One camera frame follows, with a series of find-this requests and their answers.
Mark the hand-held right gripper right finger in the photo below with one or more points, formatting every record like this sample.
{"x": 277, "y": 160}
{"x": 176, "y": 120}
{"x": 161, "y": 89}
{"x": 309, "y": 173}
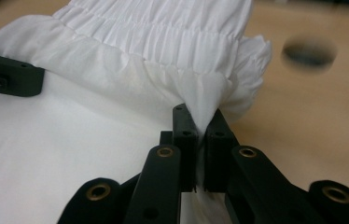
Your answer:
{"x": 219, "y": 146}

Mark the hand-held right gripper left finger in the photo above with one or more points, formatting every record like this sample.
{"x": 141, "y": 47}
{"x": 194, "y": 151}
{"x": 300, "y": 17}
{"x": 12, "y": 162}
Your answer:
{"x": 186, "y": 146}

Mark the white pleated skirt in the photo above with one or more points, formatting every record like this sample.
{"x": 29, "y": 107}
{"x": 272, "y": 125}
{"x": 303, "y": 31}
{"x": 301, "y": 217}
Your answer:
{"x": 70, "y": 133}

